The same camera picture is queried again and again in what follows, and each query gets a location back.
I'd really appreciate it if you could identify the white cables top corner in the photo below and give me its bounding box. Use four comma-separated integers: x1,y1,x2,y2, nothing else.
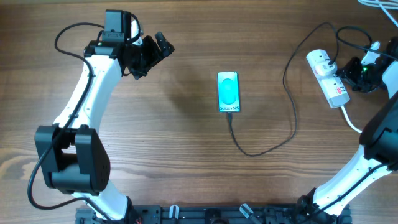
356,0,398,26

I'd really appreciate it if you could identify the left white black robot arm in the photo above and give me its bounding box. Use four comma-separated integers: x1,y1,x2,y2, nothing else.
34,9,174,223

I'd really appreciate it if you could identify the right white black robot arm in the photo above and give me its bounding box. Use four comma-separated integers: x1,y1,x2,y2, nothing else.
292,37,397,223

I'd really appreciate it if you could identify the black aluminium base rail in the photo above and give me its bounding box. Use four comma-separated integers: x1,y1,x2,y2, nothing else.
75,204,353,224

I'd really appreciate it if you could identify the white power strip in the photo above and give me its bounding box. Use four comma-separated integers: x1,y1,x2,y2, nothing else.
306,49,350,108

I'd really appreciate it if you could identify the white charger plug adapter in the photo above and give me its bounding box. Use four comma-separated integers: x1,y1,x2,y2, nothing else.
314,61,337,78

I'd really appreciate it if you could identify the black charging cable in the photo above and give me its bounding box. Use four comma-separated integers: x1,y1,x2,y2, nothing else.
226,21,340,157

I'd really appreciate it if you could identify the turquoise Galaxy smartphone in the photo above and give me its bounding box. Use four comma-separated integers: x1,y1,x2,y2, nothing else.
217,72,240,113

